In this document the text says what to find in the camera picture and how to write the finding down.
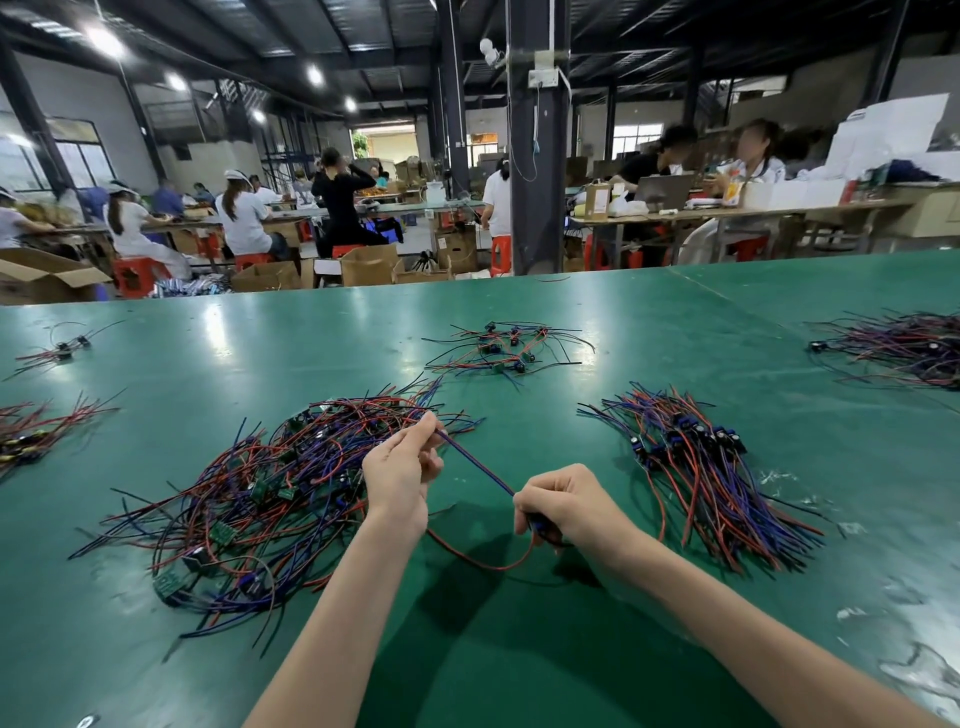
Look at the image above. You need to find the person's right hand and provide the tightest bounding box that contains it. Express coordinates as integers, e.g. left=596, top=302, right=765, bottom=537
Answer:
left=513, top=462, right=640, bottom=558

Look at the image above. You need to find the person's left hand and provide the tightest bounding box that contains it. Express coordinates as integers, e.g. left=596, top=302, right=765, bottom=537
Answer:
left=363, top=410, right=448, bottom=531

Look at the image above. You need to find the single blue red wire harness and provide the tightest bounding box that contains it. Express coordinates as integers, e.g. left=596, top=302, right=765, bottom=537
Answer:
left=424, top=427, right=565, bottom=574

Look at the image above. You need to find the person's left forearm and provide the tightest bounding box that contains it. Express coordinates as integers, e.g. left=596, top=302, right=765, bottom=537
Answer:
left=241, top=510, right=430, bottom=728

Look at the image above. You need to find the person's right forearm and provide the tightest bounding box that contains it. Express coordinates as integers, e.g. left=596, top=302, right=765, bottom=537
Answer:
left=596, top=525, right=955, bottom=728

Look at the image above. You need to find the open cardboard box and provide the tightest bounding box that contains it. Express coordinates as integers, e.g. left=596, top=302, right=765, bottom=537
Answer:
left=0, top=246, right=114, bottom=306
left=230, top=260, right=303, bottom=293
left=339, top=243, right=404, bottom=288

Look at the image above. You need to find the grey laptop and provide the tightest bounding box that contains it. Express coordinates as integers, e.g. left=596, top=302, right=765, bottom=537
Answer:
left=632, top=173, right=698, bottom=214

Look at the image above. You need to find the long wooden work table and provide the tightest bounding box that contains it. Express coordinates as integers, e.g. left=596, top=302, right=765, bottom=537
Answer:
left=568, top=196, right=920, bottom=269

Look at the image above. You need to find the slim dark steel column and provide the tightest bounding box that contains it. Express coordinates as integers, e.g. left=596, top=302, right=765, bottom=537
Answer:
left=435, top=0, right=473, bottom=199

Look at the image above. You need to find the white power socket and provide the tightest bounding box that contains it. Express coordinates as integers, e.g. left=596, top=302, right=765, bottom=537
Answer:
left=526, top=50, right=562, bottom=90

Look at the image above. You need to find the large framed window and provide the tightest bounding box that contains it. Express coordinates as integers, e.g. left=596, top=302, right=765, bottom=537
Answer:
left=0, top=112, right=117, bottom=195

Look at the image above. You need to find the stack of white cartons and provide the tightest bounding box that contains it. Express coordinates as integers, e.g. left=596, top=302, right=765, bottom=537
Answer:
left=823, top=93, right=951, bottom=183

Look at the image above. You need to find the small spread wire harness pile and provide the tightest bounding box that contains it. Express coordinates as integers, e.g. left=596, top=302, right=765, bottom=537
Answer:
left=421, top=320, right=597, bottom=389

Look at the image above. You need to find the neat bundled wire harness pile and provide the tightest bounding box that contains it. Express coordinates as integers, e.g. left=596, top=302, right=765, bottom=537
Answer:
left=576, top=381, right=828, bottom=576

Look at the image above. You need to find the large tangled wire harness pile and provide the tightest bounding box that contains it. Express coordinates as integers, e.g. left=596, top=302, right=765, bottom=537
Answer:
left=69, top=377, right=485, bottom=655

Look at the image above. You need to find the purple black wire harness pile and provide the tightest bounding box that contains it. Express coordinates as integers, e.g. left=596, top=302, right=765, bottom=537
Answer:
left=805, top=310, right=960, bottom=393

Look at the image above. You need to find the loose wire harness with connectors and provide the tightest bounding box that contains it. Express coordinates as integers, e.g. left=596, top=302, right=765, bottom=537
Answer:
left=3, top=320, right=127, bottom=381

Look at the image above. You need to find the red black wire harness pile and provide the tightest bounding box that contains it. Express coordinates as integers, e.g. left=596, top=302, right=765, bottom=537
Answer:
left=0, top=390, right=125, bottom=483

